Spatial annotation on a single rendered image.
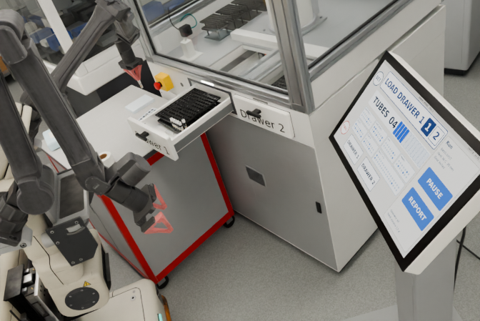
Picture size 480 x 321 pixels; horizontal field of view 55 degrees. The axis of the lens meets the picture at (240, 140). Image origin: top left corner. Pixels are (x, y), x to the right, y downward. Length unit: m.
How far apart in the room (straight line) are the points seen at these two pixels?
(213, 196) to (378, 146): 1.28
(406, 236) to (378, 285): 1.15
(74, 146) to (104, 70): 1.53
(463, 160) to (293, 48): 0.65
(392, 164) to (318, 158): 0.57
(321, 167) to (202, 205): 0.80
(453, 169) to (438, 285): 0.57
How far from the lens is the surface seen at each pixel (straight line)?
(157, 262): 2.30
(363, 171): 1.24
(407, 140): 1.15
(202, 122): 1.81
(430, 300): 1.58
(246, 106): 1.78
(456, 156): 1.04
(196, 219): 2.33
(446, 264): 1.46
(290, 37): 1.43
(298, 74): 1.49
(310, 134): 1.62
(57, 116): 1.05
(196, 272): 2.45
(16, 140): 1.09
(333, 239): 2.02
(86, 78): 2.55
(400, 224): 1.10
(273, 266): 2.35
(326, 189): 1.82
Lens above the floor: 1.84
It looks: 36 degrees down
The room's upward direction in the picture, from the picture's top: 17 degrees counter-clockwise
